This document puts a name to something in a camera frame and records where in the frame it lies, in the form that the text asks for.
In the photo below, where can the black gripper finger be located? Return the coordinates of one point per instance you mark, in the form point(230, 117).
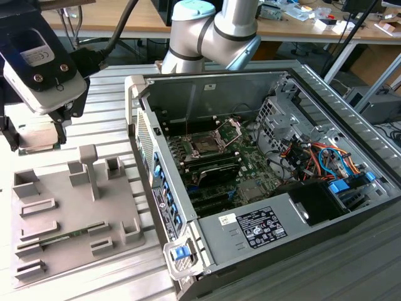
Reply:
point(61, 133)
point(7, 125)

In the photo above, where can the silver CPU green substrate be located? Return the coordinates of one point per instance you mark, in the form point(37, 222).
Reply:
point(37, 139)

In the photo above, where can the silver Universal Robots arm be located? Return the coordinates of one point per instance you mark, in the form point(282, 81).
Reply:
point(194, 34)

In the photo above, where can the CPU socket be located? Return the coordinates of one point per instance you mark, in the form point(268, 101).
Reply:
point(203, 145)

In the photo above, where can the grey plastic parts rack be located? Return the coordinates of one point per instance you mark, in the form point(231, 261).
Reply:
point(94, 219)

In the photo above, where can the green RAM stick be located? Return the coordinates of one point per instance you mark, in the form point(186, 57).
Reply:
point(64, 236)

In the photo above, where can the open grey PC case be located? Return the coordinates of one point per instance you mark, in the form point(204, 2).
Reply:
point(175, 94)

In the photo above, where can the wooden desk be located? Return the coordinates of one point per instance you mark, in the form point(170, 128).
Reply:
point(145, 20)
point(282, 28)

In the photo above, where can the black monitor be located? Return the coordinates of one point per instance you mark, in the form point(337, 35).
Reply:
point(161, 12)

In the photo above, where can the black graphics card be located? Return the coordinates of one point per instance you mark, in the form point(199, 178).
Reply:
point(219, 174)

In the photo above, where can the grey power supply unit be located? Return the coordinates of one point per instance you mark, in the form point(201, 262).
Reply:
point(219, 241)

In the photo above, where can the green motherboard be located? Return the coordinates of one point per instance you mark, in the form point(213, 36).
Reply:
point(250, 169)

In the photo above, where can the silver chipset heatsink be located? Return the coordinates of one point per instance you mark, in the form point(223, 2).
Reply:
point(250, 189)

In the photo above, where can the perforated metal drive cage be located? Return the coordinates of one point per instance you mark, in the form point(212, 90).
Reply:
point(275, 125)

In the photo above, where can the white small boxes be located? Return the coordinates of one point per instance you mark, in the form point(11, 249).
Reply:
point(327, 23)

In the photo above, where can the black slanted pole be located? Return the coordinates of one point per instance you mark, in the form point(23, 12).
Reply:
point(351, 34)

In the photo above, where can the grey computer on floor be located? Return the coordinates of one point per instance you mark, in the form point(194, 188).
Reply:
point(376, 103)

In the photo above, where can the brown cardboard box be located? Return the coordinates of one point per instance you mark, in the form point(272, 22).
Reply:
point(369, 62)

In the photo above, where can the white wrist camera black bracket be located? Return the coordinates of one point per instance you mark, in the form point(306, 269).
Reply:
point(40, 78)

